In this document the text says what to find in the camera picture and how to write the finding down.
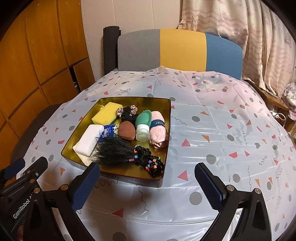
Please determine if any grey yellow blue chair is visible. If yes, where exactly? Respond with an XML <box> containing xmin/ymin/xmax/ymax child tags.
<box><xmin>117</xmin><ymin>29</ymin><xmax>243</xmax><ymax>79</ymax></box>

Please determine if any wooden wardrobe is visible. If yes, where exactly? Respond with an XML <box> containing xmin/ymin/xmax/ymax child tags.
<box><xmin>1</xmin><ymin>1</ymin><xmax>94</xmax><ymax>168</ymax></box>

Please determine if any pile of clothes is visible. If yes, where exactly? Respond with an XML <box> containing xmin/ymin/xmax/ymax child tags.
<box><xmin>282</xmin><ymin>82</ymin><xmax>296</xmax><ymax>121</ymax></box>

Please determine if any green silicone bottle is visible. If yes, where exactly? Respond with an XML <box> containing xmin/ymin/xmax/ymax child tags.
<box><xmin>135</xmin><ymin>109</ymin><xmax>152</xmax><ymax>142</ymax></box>

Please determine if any black rolled mat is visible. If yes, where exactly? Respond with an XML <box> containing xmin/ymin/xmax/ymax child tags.
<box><xmin>103</xmin><ymin>26</ymin><xmax>121</xmax><ymax>75</ymax></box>

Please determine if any yellow sponge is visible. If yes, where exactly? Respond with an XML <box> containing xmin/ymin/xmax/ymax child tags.
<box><xmin>91</xmin><ymin>102</ymin><xmax>123</xmax><ymax>126</ymax></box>

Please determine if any pink striped scrunchie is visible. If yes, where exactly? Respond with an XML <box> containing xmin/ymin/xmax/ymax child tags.
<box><xmin>116</xmin><ymin>105</ymin><xmax>137</xmax><ymax>118</ymax></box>

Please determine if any black scrunchie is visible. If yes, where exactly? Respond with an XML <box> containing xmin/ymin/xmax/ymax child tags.
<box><xmin>120</xmin><ymin>105</ymin><xmax>138</xmax><ymax>125</ymax></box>

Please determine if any black braided hairpiece with beads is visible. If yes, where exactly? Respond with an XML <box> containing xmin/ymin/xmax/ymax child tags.
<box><xmin>90</xmin><ymin>137</ymin><xmax>165</xmax><ymax>178</ymax></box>

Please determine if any white soap bar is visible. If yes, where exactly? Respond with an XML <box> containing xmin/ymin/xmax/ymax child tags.
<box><xmin>73</xmin><ymin>124</ymin><xmax>104</xmax><ymax>157</ymax></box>

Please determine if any pink patterned curtain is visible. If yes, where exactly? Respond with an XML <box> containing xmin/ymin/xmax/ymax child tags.
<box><xmin>178</xmin><ymin>0</ymin><xmax>295</xmax><ymax>97</ymax></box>

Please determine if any wooden side table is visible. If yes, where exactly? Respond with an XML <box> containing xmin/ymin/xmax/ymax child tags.
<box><xmin>245</xmin><ymin>80</ymin><xmax>288</xmax><ymax>111</ymax></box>

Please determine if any blue tissue pack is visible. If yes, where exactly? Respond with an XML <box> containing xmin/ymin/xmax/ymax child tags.
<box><xmin>97</xmin><ymin>123</ymin><xmax>120</xmax><ymax>143</ymax></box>

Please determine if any patterned plastic tablecloth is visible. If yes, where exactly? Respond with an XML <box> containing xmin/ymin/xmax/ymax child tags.
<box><xmin>25</xmin><ymin>67</ymin><xmax>295</xmax><ymax>240</ymax></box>

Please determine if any brown makeup sponge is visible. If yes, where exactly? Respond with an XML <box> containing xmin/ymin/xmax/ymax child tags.
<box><xmin>117</xmin><ymin>121</ymin><xmax>135</xmax><ymax>141</ymax></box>

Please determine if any pink towel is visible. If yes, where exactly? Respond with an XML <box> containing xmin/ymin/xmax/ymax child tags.
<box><xmin>149</xmin><ymin>111</ymin><xmax>169</xmax><ymax>149</ymax></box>

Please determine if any gold tray box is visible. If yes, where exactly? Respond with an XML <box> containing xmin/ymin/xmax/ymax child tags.
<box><xmin>61</xmin><ymin>96</ymin><xmax>171</xmax><ymax>187</ymax></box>

